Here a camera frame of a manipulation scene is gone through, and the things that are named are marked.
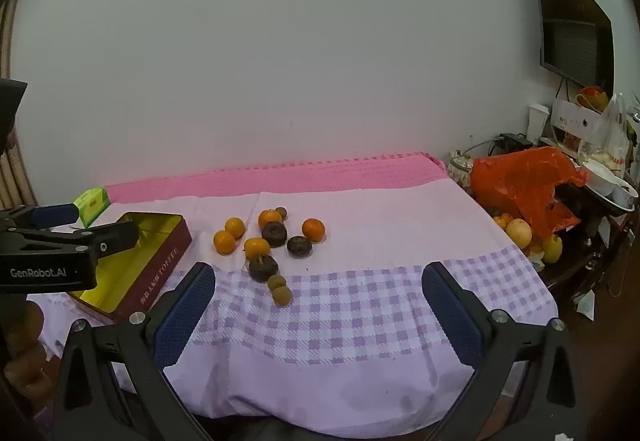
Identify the pink foam mat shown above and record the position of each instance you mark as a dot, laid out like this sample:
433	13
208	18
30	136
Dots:
300	176

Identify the orange mandarin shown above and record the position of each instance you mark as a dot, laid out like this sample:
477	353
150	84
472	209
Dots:
257	248
234	227
313	229
225	242
268	217

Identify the small orange beside bag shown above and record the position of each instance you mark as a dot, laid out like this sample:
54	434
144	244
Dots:
502	221

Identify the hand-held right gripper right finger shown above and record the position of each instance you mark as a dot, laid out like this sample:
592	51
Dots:
452	321

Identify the yellow green apple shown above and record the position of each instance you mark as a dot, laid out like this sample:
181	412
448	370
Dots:
552	247

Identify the white cardboard box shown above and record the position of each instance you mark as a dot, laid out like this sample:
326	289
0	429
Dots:
575	121

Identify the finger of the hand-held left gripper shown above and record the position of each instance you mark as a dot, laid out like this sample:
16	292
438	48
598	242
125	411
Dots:
107	243
52	216

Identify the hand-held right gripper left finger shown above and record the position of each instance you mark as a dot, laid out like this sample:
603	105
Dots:
182	321

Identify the person's left hand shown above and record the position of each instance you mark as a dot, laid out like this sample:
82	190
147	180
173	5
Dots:
27	336

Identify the black wall television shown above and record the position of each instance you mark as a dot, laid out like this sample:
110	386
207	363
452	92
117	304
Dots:
575	21

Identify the small brown longan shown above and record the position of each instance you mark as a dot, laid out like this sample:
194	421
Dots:
276	282
281	296
281	213

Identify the pale yellow pear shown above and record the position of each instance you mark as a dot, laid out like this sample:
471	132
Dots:
519	232

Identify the black power strip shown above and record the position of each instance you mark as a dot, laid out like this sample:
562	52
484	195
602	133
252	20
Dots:
515	140

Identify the green tissue box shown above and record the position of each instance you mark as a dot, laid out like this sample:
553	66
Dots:
92	206

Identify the orange plastic bag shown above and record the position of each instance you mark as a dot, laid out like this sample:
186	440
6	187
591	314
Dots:
520	181

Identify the stack of white bowls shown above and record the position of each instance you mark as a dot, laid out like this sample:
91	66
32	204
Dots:
605	176

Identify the clear plastic bag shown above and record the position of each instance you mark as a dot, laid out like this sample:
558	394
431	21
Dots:
617	136

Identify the dark brown mangosteen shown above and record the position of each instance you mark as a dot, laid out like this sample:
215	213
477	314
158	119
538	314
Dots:
263	267
299	247
274	234

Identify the gold and red tin box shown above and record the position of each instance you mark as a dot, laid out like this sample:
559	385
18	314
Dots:
160	266

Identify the dark wooden side table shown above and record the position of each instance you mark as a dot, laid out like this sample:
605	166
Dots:
580	266

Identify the glass jar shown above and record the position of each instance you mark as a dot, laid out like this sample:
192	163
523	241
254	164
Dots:
460	166

